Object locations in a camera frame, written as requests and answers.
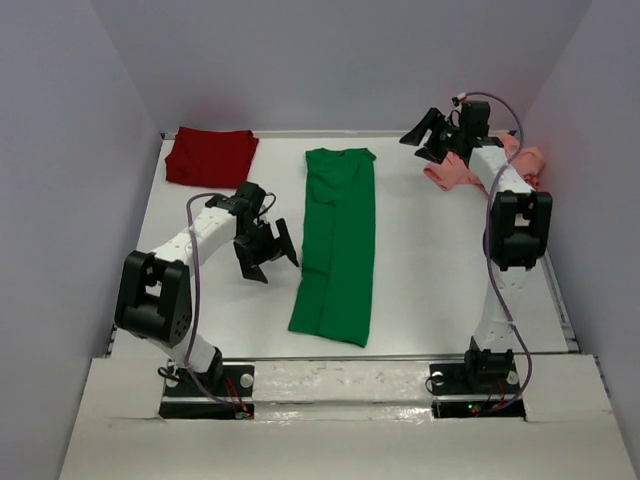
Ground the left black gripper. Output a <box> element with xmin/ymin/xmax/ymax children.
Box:
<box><xmin>234</xmin><ymin>219</ymin><xmax>298</xmax><ymax>284</ymax></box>

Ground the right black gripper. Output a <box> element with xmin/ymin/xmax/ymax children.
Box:
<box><xmin>397</xmin><ymin>108</ymin><xmax>463</xmax><ymax>165</ymax></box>

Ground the green t shirt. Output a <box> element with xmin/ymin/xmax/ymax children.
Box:
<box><xmin>288</xmin><ymin>148</ymin><xmax>376</xmax><ymax>348</ymax></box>

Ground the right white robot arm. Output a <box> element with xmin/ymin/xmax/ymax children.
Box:
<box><xmin>400</xmin><ymin>93</ymin><xmax>553</xmax><ymax>396</ymax></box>

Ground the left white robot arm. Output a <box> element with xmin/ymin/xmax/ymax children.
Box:
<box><xmin>114</xmin><ymin>182</ymin><xmax>298</xmax><ymax>395</ymax></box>

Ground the pink crumpled t shirt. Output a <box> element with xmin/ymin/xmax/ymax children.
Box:
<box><xmin>423</xmin><ymin>131</ymin><xmax>546</xmax><ymax>191</ymax></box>

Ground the red folded t shirt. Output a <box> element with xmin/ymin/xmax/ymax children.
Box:
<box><xmin>165</xmin><ymin>126</ymin><xmax>259</xmax><ymax>189</ymax></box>

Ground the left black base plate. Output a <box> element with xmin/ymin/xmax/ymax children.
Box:
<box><xmin>157</xmin><ymin>362</ymin><xmax>255</xmax><ymax>420</ymax></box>

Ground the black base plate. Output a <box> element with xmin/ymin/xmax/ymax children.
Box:
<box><xmin>425</xmin><ymin>363</ymin><xmax>526</xmax><ymax>419</ymax></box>
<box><xmin>157</xmin><ymin>362</ymin><xmax>255</xmax><ymax>420</ymax></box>

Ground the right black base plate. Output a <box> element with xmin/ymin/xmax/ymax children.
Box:
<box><xmin>425</xmin><ymin>363</ymin><xmax>526</xmax><ymax>419</ymax></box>

